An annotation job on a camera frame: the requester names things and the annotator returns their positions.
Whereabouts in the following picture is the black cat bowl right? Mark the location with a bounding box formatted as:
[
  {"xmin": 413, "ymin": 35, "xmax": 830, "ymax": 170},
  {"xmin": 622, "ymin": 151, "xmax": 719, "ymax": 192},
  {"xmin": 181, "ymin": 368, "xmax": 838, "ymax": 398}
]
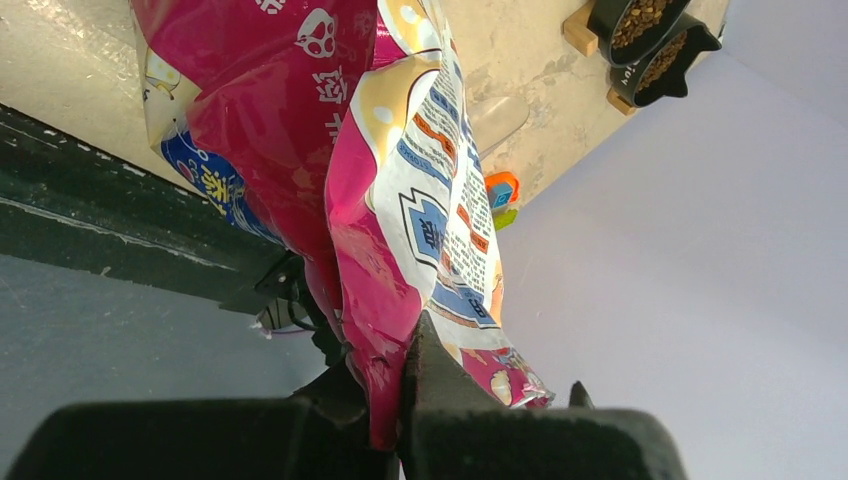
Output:
[{"xmin": 610, "ymin": 13, "xmax": 722, "ymax": 108}]

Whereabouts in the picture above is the orange curved toy piece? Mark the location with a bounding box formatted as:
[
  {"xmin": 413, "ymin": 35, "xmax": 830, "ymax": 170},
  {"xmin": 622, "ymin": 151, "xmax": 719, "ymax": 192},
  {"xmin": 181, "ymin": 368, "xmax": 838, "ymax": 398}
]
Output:
[{"xmin": 484, "ymin": 171, "xmax": 520, "ymax": 230}]

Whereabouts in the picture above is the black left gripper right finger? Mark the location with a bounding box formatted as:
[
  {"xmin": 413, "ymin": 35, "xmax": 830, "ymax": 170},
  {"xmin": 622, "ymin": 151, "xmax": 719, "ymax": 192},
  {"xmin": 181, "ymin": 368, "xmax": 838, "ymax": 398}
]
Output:
[{"xmin": 398, "ymin": 313, "xmax": 687, "ymax": 480}]

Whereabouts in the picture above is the wooden bowl stand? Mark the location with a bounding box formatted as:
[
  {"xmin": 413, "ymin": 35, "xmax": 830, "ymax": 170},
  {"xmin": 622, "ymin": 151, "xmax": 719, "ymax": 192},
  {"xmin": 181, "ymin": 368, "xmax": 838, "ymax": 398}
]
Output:
[{"xmin": 562, "ymin": 1, "xmax": 637, "ymax": 117}]

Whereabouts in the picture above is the pink pet food bag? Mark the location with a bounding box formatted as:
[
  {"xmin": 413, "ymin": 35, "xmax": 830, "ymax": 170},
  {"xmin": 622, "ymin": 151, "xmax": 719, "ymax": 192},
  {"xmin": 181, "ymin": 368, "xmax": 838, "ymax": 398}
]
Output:
[{"xmin": 130, "ymin": 1, "xmax": 552, "ymax": 449}]

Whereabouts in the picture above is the black cat bowl left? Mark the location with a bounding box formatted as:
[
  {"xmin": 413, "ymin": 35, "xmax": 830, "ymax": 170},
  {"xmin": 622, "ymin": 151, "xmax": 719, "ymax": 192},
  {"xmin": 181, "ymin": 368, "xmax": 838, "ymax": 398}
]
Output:
[{"xmin": 587, "ymin": 0, "xmax": 690, "ymax": 67}]

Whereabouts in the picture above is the black cat bowl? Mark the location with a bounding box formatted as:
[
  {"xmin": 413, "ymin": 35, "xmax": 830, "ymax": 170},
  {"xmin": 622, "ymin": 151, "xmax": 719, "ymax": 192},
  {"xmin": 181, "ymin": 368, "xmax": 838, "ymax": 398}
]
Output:
[
  {"xmin": 610, "ymin": 13, "xmax": 722, "ymax": 108},
  {"xmin": 587, "ymin": 0, "xmax": 690, "ymax": 67}
]

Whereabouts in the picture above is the clear plastic scoop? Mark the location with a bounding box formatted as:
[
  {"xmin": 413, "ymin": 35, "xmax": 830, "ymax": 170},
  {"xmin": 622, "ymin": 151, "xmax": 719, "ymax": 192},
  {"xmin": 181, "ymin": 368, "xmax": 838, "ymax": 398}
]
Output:
[{"xmin": 467, "ymin": 96, "xmax": 530, "ymax": 159}]

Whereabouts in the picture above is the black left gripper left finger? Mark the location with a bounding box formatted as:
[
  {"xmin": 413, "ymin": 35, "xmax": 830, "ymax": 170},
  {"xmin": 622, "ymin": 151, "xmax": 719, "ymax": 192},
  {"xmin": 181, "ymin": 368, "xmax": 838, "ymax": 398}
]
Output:
[{"xmin": 5, "ymin": 364, "xmax": 399, "ymax": 479}]

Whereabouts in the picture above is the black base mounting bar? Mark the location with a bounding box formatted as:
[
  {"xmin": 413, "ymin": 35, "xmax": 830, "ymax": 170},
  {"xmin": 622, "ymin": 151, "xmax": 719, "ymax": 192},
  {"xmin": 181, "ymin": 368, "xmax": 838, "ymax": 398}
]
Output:
[{"xmin": 1, "ymin": 106, "xmax": 344, "ymax": 364}]

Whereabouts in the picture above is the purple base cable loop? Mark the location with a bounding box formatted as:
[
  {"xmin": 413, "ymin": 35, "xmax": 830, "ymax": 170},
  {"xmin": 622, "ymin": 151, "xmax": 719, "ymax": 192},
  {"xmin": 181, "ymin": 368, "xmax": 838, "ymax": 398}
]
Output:
[{"xmin": 251, "ymin": 311, "xmax": 326, "ymax": 339}]

